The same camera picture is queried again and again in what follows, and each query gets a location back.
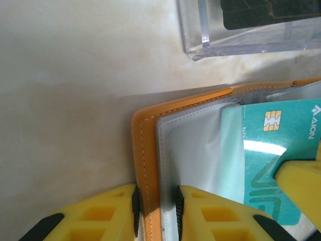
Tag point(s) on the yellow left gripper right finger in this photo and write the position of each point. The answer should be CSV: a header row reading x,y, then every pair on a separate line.
x,y
220,221

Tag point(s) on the teal credit card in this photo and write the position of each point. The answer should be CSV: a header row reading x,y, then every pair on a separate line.
x,y
263,150

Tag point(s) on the orange leather card holder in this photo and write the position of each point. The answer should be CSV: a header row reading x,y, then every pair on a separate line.
x,y
148,150

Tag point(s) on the clear acrylic card stand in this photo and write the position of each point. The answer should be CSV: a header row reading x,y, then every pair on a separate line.
x,y
195,37

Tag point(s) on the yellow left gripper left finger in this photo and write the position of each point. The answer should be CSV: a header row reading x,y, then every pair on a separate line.
x,y
87,218

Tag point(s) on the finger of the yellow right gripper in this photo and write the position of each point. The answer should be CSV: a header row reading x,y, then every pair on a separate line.
x,y
303,190
319,153

